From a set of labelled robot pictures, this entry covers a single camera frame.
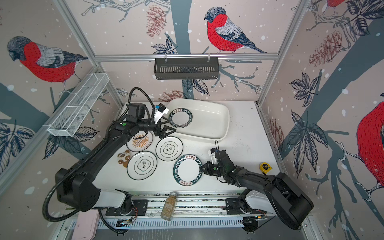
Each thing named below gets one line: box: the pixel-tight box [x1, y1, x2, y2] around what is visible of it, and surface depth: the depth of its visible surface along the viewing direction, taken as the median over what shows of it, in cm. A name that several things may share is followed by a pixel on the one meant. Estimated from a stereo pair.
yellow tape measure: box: [259, 162, 273, 174], surface depth 87 cm
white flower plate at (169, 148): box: [155, 136, 184, 162], surface depth 97 cm
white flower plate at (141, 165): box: [126, 151, 158, 181], surface depth 90 cm
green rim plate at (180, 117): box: [168, 108, 193, 129], surface depth 109 cm
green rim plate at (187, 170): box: [173, 154, 203, 187], surface depth 87 cm
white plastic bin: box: [164, 98, 230, 142], surface depth 112 cm
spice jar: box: [160, 191, 178, 221], surface depth 71 cm
